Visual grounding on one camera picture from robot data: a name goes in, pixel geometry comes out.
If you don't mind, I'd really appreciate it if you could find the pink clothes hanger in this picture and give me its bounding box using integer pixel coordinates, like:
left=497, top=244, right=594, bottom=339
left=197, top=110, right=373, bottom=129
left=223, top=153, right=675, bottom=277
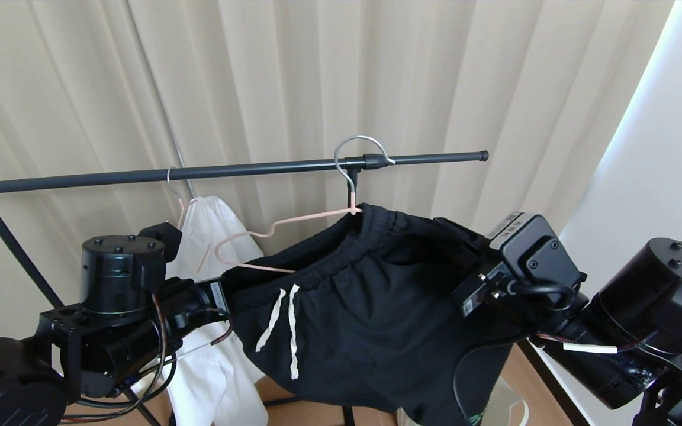
left=215, top=135, right=397, bottom=274
left=166, top=167, right=213, bottom=276

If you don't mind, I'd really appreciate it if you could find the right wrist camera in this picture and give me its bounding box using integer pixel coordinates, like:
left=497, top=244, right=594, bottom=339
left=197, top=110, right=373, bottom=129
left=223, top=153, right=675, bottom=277
left=483, top=212, right=588, bottom=299

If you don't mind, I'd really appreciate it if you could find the white curtain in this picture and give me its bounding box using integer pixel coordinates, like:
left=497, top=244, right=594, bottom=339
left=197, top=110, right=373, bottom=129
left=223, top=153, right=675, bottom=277
left=0, top=0, right=676, bottom=350

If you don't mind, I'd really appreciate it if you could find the black clothes rack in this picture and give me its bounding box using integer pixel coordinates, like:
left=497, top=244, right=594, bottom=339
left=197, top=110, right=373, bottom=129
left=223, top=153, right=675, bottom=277
left=0, top=151, right=490, bottom=426

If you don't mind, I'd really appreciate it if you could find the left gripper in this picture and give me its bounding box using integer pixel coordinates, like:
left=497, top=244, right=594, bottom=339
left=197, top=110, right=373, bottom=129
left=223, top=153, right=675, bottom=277
left=81, top=278, right=230, bottom=398

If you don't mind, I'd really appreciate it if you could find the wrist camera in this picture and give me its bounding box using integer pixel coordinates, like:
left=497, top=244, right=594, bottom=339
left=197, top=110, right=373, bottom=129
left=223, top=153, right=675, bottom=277
left=483, top=212, right=588, bottom=299
left=139, top=222, right=184, bottom=262

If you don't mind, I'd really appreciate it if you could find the white printed t-shirt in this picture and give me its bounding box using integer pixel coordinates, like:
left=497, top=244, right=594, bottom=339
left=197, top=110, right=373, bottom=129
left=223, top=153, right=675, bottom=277
left=131, top=196, right=268, bottom=426

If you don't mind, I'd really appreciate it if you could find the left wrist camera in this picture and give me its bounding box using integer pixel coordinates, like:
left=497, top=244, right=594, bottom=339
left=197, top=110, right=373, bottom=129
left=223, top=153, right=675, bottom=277
left=139, top=222, right=184, bottom=262

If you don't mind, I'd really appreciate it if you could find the black cable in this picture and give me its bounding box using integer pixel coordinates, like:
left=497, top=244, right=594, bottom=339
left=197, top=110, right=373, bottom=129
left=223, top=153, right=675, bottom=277
left=452, top=281, right=580, bottom=426

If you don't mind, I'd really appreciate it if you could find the white laundry basket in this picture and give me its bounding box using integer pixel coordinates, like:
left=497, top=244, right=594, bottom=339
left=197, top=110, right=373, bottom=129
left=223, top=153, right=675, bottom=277
left=397, top=379, right=530, bottom=426

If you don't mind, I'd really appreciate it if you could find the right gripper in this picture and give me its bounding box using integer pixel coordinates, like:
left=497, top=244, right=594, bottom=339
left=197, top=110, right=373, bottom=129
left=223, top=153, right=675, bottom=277
left=452, top=273, right=659, bottom=410

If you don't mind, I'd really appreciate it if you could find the black garment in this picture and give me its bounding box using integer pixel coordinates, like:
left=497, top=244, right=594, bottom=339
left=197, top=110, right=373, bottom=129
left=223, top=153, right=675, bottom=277
left=223, top=204, right=532, bottom=426

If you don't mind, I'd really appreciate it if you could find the silver curtain wand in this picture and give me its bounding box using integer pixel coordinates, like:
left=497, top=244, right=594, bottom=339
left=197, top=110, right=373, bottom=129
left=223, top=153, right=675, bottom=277
left=125, top=0, right=200, bottom=199

